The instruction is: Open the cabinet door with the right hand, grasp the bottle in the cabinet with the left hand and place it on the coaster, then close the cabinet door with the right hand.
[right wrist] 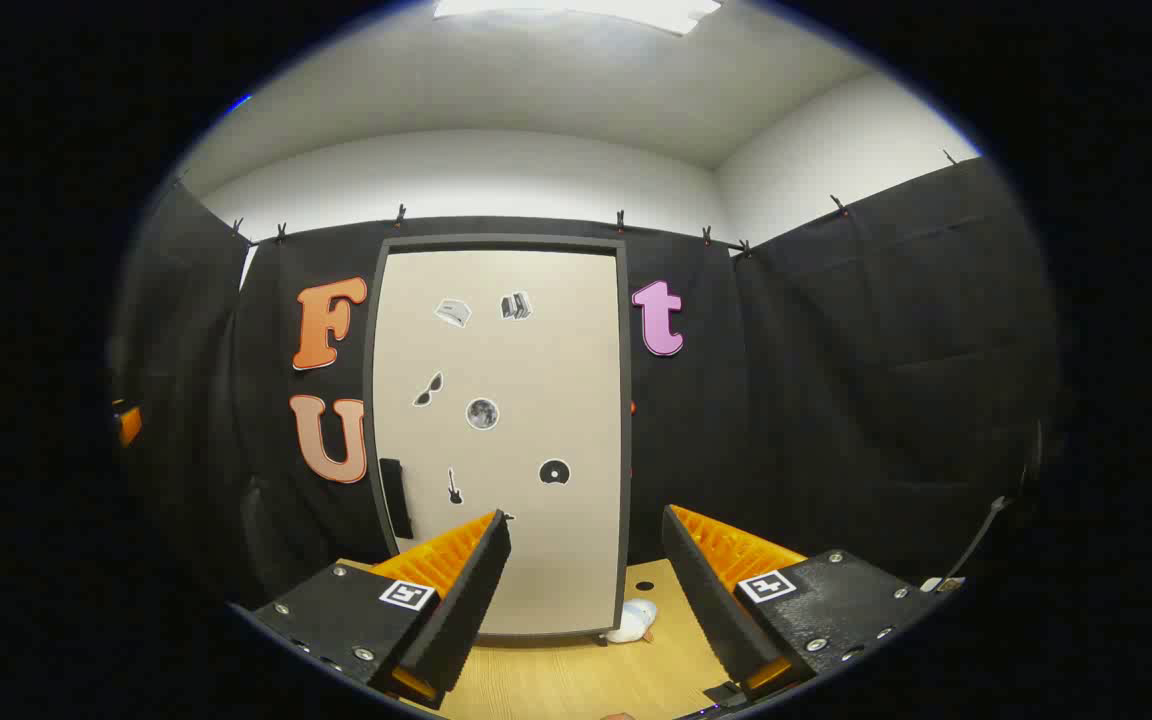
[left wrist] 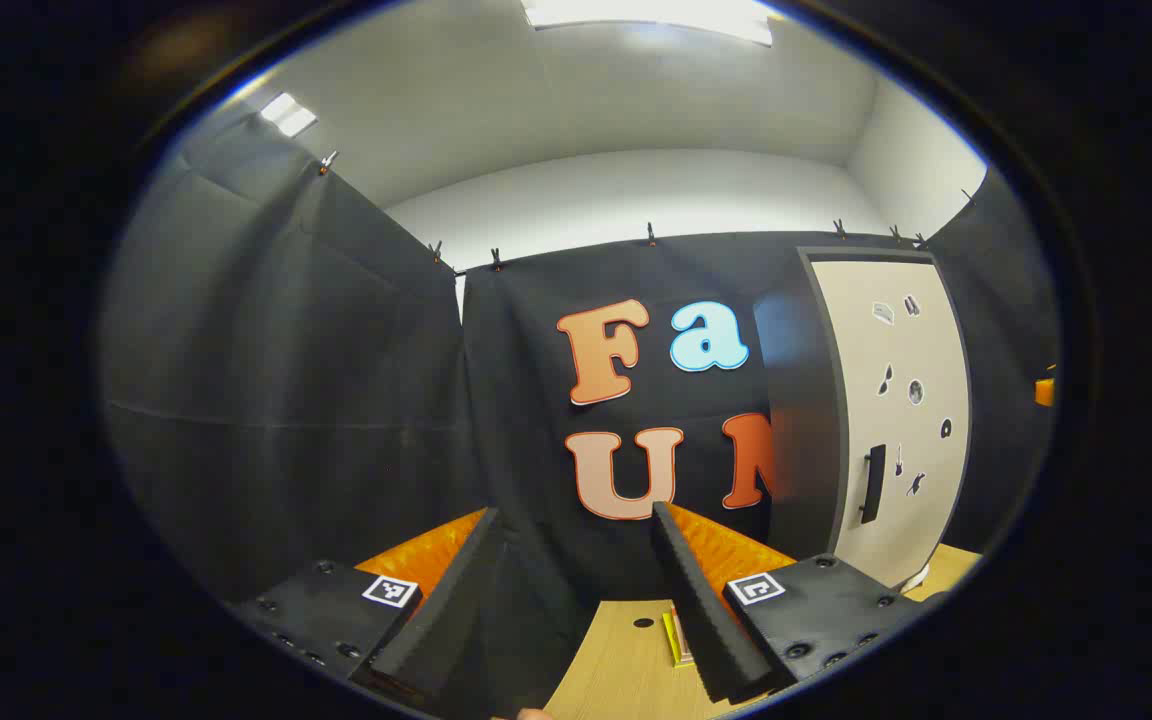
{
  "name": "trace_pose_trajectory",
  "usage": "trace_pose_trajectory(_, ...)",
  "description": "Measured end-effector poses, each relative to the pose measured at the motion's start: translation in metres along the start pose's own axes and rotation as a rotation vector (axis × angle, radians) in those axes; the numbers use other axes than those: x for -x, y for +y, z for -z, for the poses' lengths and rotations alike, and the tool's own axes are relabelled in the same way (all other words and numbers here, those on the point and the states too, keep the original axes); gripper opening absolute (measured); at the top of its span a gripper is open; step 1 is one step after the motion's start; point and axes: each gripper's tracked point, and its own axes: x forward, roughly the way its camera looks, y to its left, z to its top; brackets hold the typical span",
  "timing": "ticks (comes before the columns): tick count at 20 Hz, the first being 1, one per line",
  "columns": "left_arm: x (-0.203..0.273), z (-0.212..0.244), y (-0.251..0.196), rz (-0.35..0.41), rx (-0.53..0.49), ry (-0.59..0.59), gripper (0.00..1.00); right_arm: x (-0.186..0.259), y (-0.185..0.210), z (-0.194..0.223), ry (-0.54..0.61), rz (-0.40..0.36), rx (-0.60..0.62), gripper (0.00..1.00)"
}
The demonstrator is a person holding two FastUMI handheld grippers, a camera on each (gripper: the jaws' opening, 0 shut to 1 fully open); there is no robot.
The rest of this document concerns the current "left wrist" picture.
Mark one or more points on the row of cloth clamps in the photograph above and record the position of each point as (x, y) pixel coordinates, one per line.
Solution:
(327, 160)

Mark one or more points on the black backdrop cloth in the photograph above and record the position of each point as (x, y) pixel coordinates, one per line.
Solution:
(286, 400)

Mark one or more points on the small ceiling light panel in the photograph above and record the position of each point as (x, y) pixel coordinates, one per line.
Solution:
(288, 114)

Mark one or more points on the beige cabinet door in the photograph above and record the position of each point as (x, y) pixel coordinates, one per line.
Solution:
(856, 400)

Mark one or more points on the dark grey cabinet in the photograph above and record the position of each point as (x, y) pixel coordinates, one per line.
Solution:
(801, 430)

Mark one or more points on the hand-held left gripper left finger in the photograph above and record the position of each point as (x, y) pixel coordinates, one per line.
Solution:
(446, 610)

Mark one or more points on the large ceiling light panel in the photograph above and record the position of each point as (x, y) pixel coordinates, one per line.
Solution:
(651, 20)

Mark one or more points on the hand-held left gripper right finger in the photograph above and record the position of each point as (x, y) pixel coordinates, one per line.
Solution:
(711, 630)

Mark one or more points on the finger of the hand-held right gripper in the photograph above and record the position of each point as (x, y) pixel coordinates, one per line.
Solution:
(1044, 390)

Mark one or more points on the yellow book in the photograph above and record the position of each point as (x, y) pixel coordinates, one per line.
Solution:
(673, 645)

